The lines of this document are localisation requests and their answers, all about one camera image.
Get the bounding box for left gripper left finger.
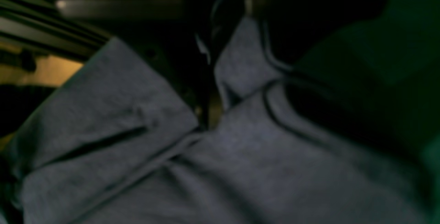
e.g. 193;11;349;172
55;0;220;130

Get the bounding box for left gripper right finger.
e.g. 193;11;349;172
247;0;389;71

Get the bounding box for blue-grey T-shirt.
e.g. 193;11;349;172
1;18;435;224

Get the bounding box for teal table cloth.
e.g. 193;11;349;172
296;0;439;224

